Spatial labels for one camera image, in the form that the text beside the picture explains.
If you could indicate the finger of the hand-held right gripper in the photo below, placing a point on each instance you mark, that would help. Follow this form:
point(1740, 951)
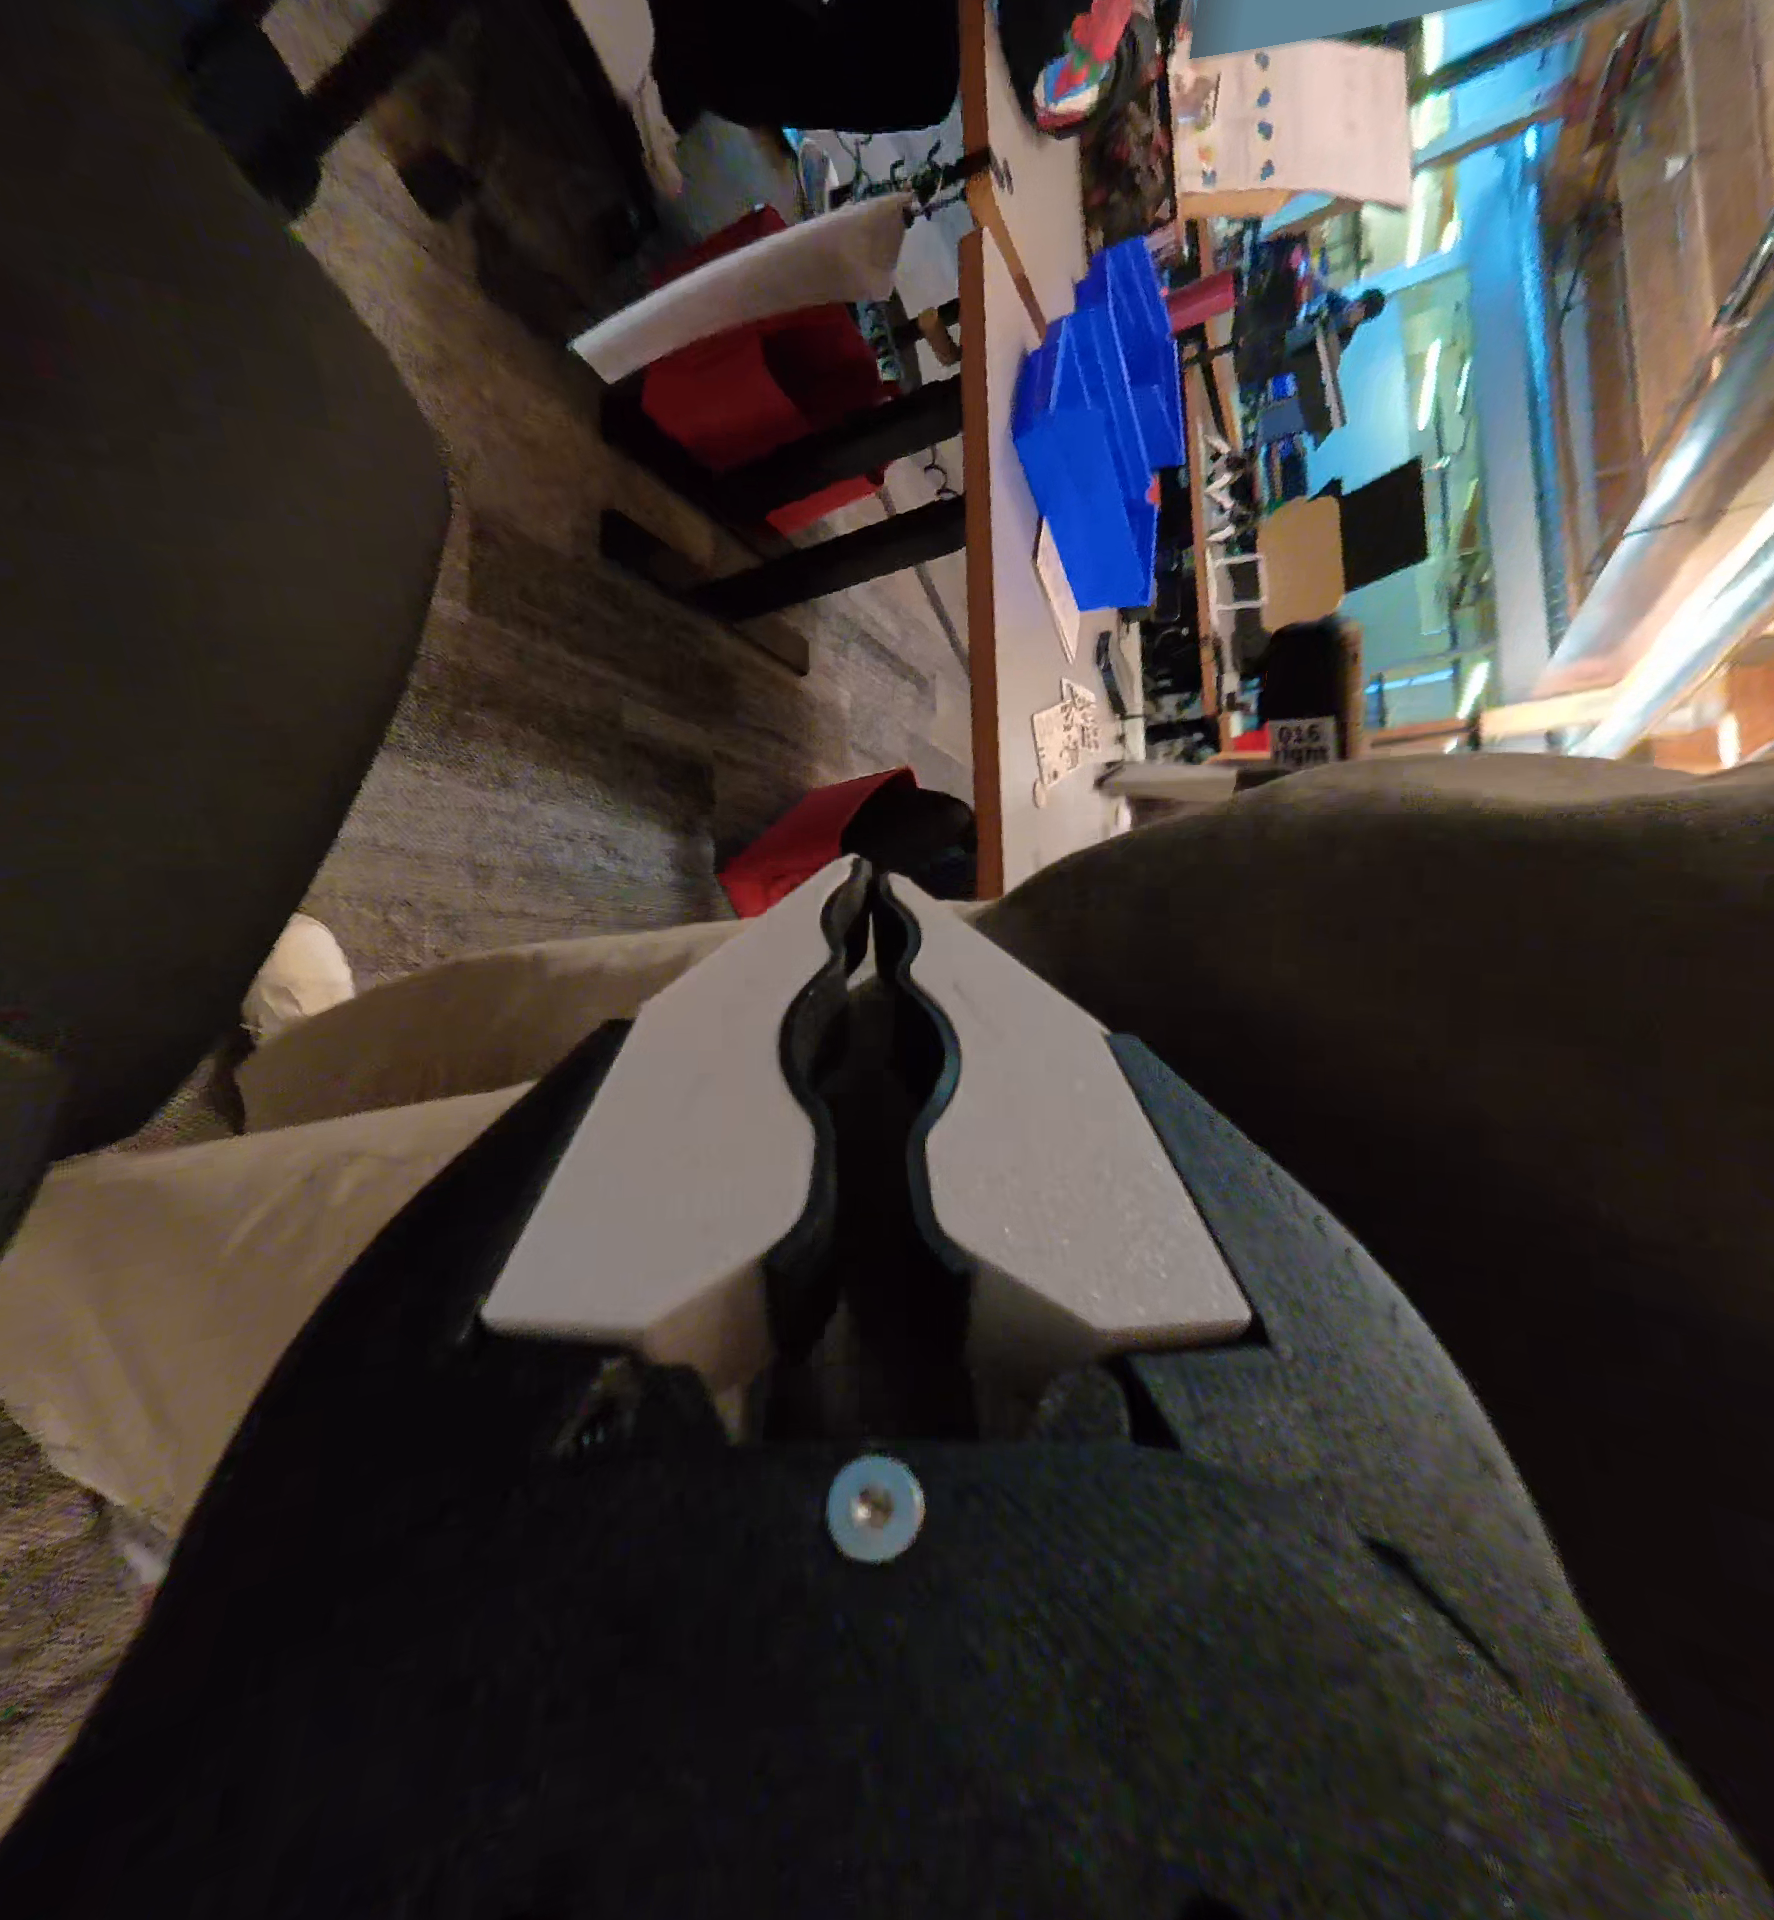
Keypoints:
point(1179, 779)

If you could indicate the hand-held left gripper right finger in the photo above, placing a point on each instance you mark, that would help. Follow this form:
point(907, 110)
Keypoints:
point(1066, 1185)

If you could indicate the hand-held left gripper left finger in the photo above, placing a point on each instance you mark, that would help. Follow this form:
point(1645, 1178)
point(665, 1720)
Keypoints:
point(691, 1169)

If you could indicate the white desk with wooden edge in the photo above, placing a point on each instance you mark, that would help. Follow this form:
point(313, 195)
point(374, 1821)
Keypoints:
point(1014, 660)

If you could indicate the printed paper sheet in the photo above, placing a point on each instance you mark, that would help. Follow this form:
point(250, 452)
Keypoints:
point(1066, 732)

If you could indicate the black panel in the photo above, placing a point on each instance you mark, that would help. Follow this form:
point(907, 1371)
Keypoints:
point(1386, 526)

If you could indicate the black bag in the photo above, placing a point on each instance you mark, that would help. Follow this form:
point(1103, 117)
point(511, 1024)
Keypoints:
point(923, 841)

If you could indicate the stack of blue bins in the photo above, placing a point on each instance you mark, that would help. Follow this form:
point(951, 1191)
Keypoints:
point(1103, 436)

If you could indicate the white shoe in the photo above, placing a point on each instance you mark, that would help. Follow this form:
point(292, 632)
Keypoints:
point(295, 977)

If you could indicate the black table legs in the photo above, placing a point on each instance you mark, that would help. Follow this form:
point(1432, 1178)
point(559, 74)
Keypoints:
point(825, 509)

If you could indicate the metal handrail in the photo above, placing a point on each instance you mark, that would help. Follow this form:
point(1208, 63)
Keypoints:
point(1712, 481)

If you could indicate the white paper poster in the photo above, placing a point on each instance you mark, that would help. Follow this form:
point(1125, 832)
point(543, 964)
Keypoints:
point(1300, 120)

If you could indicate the red chair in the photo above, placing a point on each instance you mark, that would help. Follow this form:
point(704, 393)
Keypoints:
point(744, 383)

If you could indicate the colourful patterned item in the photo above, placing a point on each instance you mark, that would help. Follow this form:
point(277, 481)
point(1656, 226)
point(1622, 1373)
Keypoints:
point(1081, 68)

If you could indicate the white cloth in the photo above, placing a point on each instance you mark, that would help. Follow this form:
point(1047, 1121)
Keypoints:
point(736, 292)

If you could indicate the grey woven seat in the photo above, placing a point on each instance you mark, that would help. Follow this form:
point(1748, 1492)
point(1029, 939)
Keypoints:
point(3, 1620)

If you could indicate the dark chair backrest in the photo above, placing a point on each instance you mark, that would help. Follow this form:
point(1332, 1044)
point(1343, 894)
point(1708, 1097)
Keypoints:
point(152, 526)

